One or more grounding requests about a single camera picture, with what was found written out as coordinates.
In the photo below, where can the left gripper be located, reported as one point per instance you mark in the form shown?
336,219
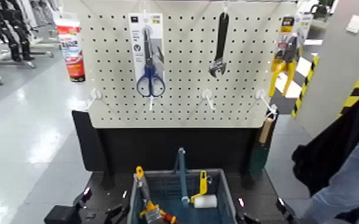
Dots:
92,217

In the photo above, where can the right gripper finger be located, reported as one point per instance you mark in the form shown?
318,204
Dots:
243,217
286,212

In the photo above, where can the blue grey plastic crate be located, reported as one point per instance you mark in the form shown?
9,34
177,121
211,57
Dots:
226,200

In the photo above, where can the dark navy cloth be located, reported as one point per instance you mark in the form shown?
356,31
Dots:
329,156

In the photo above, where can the blue denim fabric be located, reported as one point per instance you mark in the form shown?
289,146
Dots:
351,181

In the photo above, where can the black display stand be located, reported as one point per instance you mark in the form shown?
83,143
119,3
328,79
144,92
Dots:
154,147

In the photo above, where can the white pegboard hook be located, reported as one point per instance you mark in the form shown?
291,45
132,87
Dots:
151,104
145,9
95,94
226,7

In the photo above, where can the yellow black striped corner guard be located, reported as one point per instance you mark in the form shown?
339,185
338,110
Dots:
358,94

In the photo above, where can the red white sealant tube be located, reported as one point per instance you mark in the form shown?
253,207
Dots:
73,53

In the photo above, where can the grey metal stand base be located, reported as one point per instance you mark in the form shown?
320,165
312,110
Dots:
10,63

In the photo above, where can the black adjustable wrench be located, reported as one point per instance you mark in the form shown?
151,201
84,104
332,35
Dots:
221,37

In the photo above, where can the beige perforated pegboard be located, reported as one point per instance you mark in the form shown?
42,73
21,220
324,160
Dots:
181,37

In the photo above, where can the pliers package card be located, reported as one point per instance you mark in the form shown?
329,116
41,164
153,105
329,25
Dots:
287,23

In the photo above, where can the black humanoid robot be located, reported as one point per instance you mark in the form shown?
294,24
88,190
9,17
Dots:
10,28

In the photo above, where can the near metal post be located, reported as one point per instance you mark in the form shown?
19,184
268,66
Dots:
261,94

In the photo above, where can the metal post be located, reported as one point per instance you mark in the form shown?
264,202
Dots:
261,94
207,94

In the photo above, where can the middle metal post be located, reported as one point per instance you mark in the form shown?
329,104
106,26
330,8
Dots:
207,94

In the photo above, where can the yellow black striped post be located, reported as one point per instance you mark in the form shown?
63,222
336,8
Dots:
306,84

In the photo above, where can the white wall switch plate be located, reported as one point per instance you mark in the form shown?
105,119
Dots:
355,24

